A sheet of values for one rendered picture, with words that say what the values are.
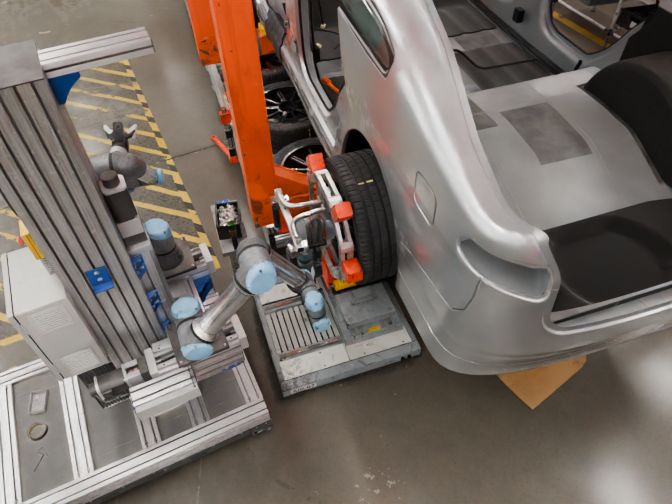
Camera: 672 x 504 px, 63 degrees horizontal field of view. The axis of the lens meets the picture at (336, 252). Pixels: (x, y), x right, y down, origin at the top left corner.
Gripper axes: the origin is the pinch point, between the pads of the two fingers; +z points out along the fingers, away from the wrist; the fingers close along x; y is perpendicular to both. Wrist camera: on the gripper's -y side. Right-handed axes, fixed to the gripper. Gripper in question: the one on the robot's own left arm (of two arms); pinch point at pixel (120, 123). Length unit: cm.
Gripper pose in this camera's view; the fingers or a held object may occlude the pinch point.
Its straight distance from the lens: 296.3
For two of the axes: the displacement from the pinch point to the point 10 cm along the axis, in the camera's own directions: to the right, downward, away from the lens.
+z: -2.0, -7.3, 6.5
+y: -1.1, 6.8, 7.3
